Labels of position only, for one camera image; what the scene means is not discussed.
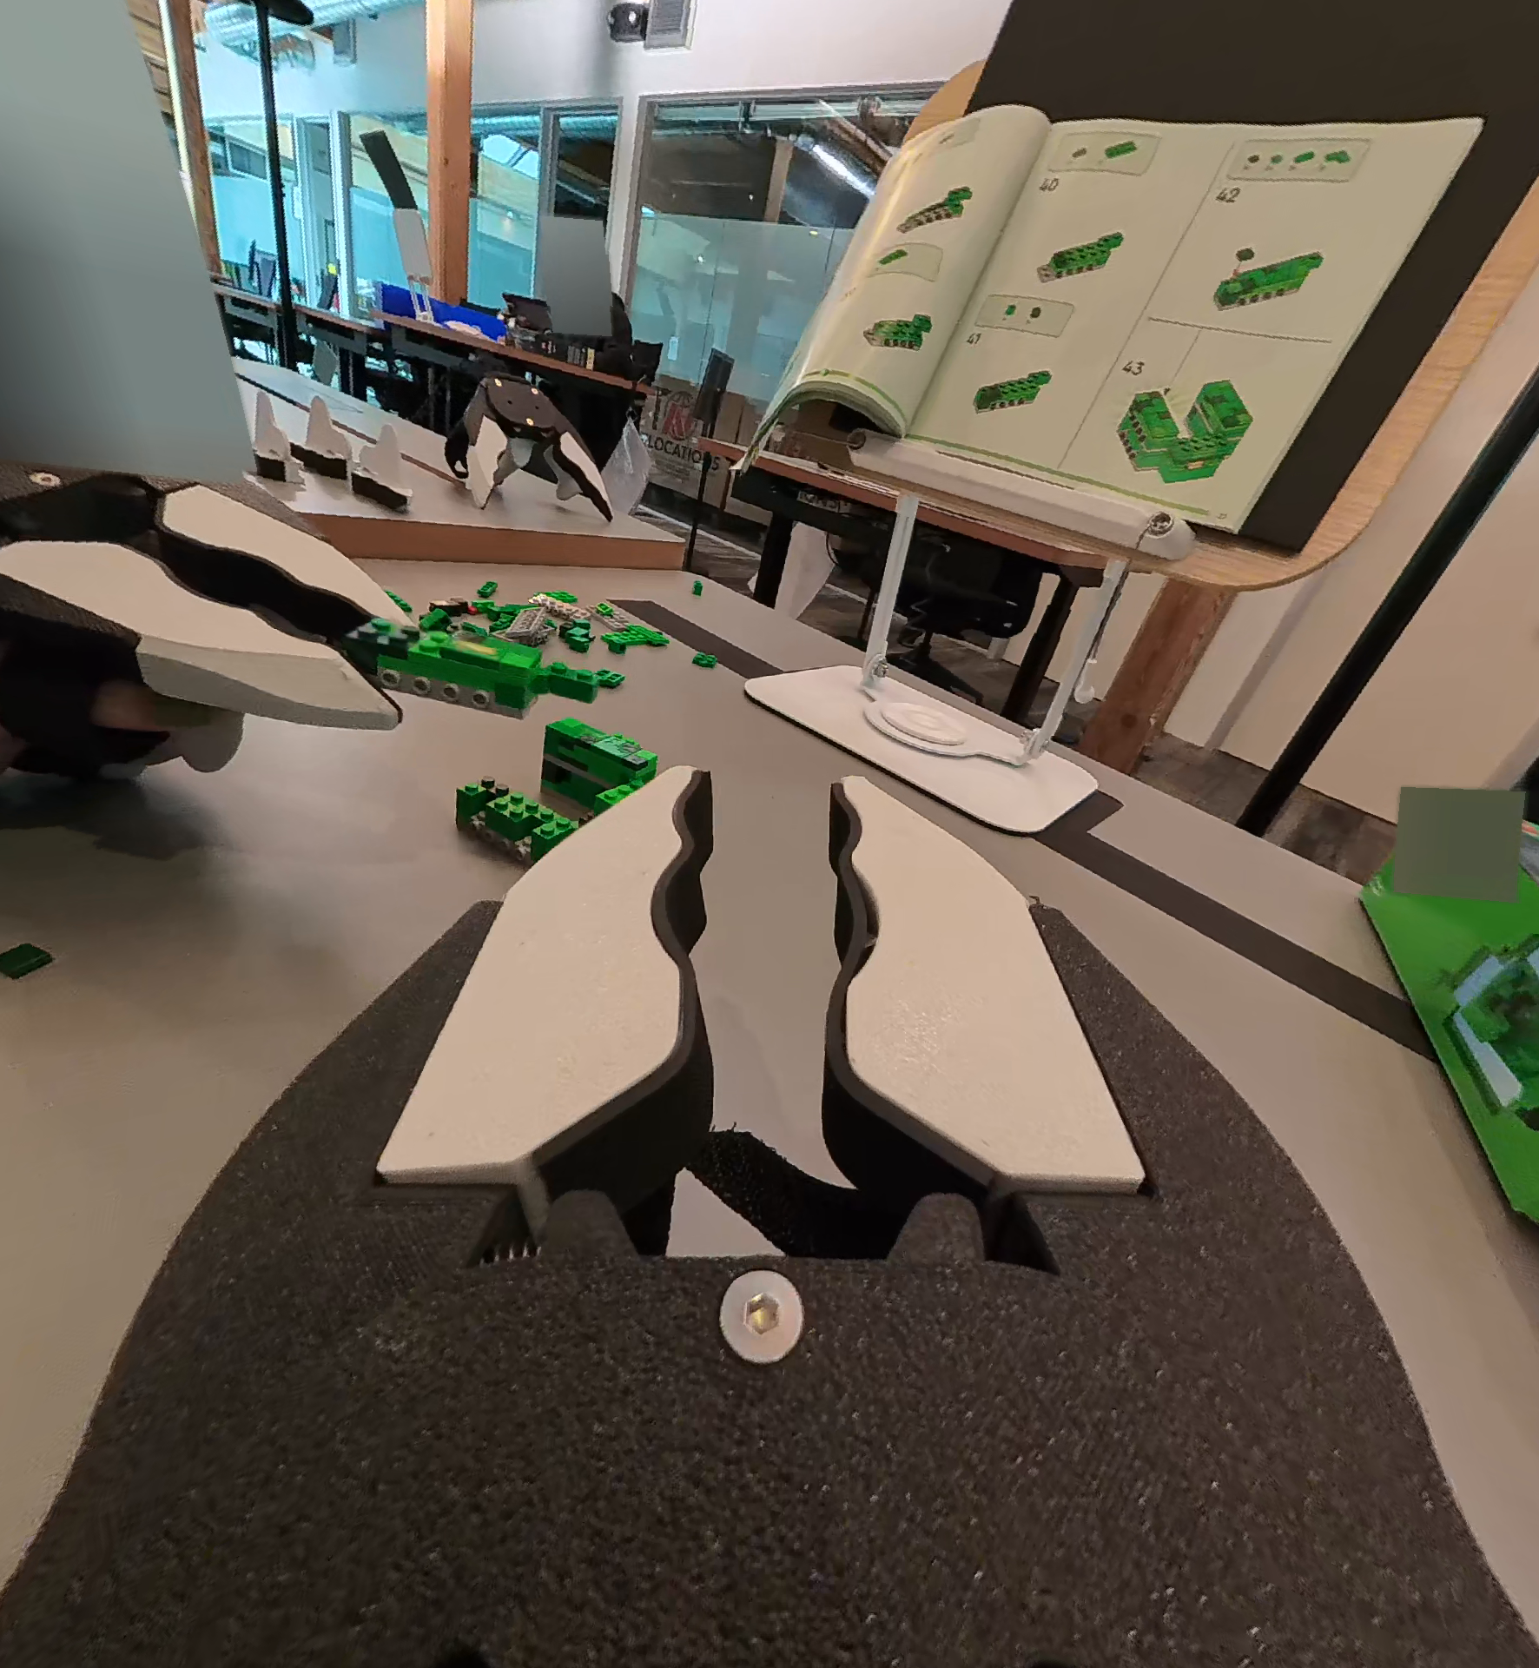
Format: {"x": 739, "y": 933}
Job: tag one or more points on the green toy brick box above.
{"x": 1498, "y": 1043}

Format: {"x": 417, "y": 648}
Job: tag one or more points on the black and white display gripper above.
{"x": 509, "y": 451}

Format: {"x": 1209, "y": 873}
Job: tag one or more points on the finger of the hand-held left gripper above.
{"x": 248, "y": 665}
{"x": 287, "y": 548}

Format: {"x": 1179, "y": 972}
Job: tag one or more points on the pale table with wooden edge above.
{"x": 431, "y": 515}

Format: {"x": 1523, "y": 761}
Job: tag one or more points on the black stand pole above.
{"x": 1415, "y": 593}

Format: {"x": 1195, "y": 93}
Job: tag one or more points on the book stand with white base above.
{"x": 1016, "y": 782}

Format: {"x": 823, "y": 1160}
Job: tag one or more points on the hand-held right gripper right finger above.
{"x": 964, "y": 1030}

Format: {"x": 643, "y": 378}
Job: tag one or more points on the grey desk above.
{"x": 261, "y": 848}

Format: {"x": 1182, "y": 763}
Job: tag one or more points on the green brick assembly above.
{"x": 482, "y": 671}

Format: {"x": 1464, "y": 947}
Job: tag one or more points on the pale wedge-shaped part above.
{"x": 381, "y": 463}
{"x": 271, "y": 437}
{"x": 324, "y": 437}

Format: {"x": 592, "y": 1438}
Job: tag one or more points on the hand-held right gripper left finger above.
{"x": 574, "y": 1016}

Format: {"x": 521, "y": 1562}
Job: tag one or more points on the wooden post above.
{"x": 448, "y": 130}

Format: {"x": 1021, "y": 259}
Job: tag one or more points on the U-shaped green brick model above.
{"x": 594, "y": 756}

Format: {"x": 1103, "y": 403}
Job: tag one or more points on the bright green flat tile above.
{"x": 19, "y": 961}

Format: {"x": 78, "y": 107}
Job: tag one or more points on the pile of loose green bricks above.
{"x": 626, "y": 639}

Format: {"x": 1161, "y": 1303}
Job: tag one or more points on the black office chair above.
{"x": 964, "y": 587}

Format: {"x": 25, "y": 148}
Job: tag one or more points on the open instruction booklet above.
{"x": 1108, "y": 261}

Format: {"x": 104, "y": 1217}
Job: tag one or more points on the black tape strip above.
{"x": 1237, "y": 912}

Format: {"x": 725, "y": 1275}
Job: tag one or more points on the thin black pole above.
{"x": 276, "y": 196}

